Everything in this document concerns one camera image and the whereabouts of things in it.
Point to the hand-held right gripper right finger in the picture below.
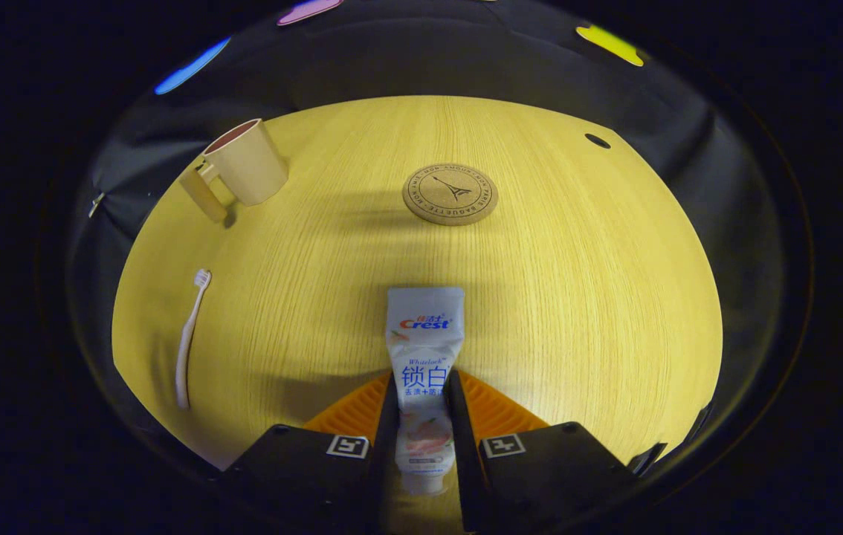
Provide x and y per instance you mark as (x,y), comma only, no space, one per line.
(540,475)

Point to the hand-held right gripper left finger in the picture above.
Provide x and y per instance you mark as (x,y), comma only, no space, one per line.
(302,475)

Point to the white toothpaste tube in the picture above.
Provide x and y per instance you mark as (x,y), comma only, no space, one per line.
(425,349)

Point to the white toothbrush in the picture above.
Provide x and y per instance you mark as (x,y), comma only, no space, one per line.
(187,349)

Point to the round cork coaster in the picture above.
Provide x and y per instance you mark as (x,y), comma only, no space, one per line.
(450,195)

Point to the wooden desktop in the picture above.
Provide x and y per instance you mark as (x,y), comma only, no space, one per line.
(555,297)

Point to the silver metal clip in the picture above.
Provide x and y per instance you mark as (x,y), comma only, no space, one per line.
(97,205)

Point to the black backdrop cloth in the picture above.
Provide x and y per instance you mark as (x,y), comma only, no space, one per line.
(466,70)

